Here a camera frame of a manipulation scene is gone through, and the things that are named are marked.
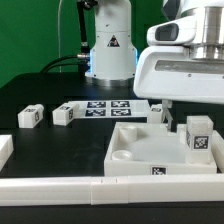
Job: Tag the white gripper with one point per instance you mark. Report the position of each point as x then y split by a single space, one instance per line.
165 70

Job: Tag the white square tabletop part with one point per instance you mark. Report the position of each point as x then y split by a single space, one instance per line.
149 149

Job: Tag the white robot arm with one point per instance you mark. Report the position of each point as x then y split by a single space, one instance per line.
113 59

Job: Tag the white sheet with markers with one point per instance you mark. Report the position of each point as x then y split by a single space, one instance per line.
111 108

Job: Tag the white front obstacle wall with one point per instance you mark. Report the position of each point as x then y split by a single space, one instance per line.
111 190

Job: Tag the white obstacle wall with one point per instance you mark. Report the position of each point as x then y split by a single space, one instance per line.
6 149
111 190

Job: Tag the white left obstacle wall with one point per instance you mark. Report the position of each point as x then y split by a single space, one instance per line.
6 149

